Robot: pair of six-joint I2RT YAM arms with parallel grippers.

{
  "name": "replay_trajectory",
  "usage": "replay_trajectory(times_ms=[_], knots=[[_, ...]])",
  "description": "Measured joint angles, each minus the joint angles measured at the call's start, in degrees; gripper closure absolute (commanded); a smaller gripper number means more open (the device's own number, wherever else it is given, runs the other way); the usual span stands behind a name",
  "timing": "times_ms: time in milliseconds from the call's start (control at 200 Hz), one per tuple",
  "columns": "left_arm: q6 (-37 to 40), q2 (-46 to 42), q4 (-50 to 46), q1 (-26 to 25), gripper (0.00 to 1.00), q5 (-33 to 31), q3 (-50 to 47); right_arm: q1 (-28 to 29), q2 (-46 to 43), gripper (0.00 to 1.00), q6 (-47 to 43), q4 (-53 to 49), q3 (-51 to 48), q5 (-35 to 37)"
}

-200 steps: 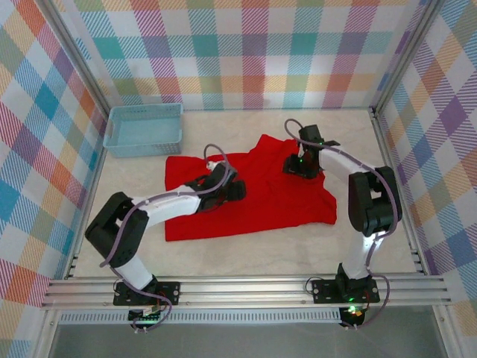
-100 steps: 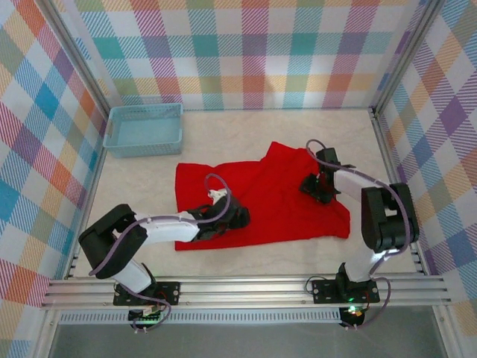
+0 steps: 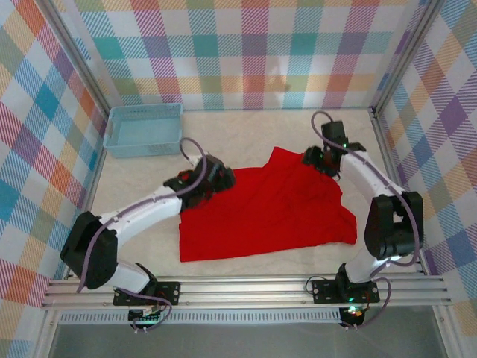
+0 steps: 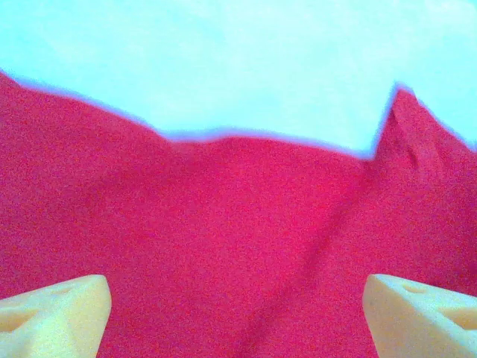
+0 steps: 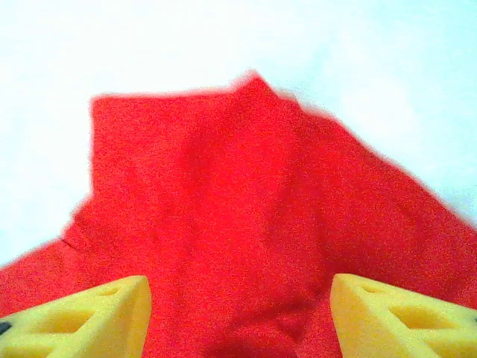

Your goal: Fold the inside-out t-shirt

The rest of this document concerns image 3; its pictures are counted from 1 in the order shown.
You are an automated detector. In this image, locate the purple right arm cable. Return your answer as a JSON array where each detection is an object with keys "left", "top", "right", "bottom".
[{"left": 310, "top": 110, "right": 418, "bottom": 331}]

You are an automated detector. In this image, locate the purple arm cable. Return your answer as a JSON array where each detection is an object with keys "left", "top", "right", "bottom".
[
  {"left": 76, "top": 137, "right": 208, "bottom": 334},
  {"left": 310, "top": 110, "right": 418, "bottom": 331}
]

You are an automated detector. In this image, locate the grey metal panel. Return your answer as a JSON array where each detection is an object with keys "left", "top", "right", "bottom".
[{"left": 48, "top": 323, "right": 448, "bottom": 358}]

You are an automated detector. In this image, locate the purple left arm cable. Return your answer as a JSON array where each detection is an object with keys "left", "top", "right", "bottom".
[{"left": 76, "top": 137, "right": 208, "bottom": 334}]

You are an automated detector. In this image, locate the control board with green light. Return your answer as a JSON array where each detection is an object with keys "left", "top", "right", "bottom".
[
  {"left": 128, "top": 306, "right": 165, "bottom": 324},
  {"left": 344, "top": 304, "right": 366, "bottom": 320}
]

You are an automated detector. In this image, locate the red t-shirt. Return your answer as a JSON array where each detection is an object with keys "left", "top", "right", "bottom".
[{"left": 177, "top": 146, "right": 358, "bottom": 264}]

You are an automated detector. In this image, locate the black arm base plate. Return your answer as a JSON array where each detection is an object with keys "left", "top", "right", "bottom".
[
  {"left": 113, "top": 281, "right": 182, "bottom": 306},
  {"left": 312, "top": 279, "right": 381, "bottom": 304}
]

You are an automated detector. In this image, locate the slotted grey cable tray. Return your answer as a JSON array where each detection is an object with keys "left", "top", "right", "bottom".
[{"left": 59, "top": 309, "right": 344, "bottom": 325}]

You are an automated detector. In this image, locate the aluminium frame floor rail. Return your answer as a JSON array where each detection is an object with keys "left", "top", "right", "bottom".
[
  {"left": 33, "top": 107, "right": 113, "bottom": 358},
  {"left": 370, "top": 107, "right": 461, "bottom": 358}
]

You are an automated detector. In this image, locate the aluminium frame post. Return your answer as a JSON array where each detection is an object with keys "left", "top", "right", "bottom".
[
  {"left": 370, "top": 0, "right": 446, "bottom": 113},
  {"left": 41, "top": 0, "right": 113, "bottom": 111}
]

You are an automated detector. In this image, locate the light blue plastic basket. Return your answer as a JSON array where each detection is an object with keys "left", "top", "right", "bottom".
[{"left": 102, "top": 103, "right": 186, "bottom": 160}]

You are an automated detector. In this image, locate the aluminium mounting rail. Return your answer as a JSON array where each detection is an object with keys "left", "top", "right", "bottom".
[{"left": 40, "top": 274, "right": 450, "bottom": 309}]

